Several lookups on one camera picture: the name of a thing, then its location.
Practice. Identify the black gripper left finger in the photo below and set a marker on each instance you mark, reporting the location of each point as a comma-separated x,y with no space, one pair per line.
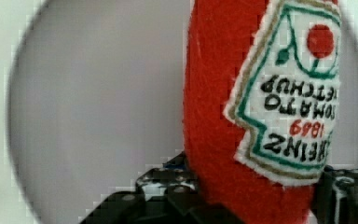
166,195

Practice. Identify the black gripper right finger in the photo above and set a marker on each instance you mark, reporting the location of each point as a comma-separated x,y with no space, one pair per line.
336,197

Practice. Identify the red plush ketchup bottle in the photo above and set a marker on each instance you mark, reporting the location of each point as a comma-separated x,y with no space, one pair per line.
261,102

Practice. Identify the grey round plate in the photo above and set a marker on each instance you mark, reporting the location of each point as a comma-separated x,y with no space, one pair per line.
96,99

